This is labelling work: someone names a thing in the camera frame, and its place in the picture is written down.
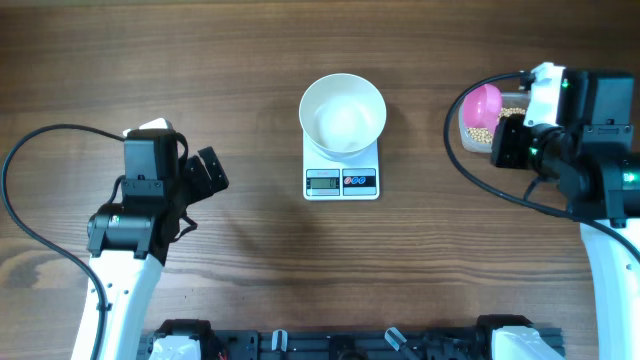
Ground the pink plastic scoop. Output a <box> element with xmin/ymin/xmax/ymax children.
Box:
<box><xmin>463</xmin><ymin>84</ymin><xmax>503</xmax><ymax>135</ymax></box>

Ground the pile of yellow soybeans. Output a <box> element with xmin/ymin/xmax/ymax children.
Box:
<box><xmin>466</xmin><ymin>107</ymin><xmax>526</xmax><ymax>145</ymax></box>

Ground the white round bowl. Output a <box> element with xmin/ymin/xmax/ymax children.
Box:
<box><xmin>298</xmin><ymin>73</ymin><xmax>387</xmax><ymax>158</ymax></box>

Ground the white digital kitchen scale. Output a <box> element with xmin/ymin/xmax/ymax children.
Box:
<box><xmin>302</xmin><ymin>135</ymin><xmax>381</xmax><ymax>201</ymax></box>

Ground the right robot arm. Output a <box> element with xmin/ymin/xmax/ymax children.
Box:
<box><xmin>491</xmin><ymin>63</ymin><xmax>639</xmax><ymax>359</ymax></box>

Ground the clear plastic food container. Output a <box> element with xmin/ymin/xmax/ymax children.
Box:
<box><xmin>457</xmin><ymin>92</ymin><xmax>529</xmax><ymax>153</ymax></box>

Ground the left black cable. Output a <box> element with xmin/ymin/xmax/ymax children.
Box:
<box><xmin>0</xmin><ymin>123</ymin><xmax>126</xmax><ymax>360</ymax></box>

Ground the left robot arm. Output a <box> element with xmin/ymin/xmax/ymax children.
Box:
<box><xmin>72</xmin><ymin>129</ymin><xmax>229</xmax><ymax>359</ymax></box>

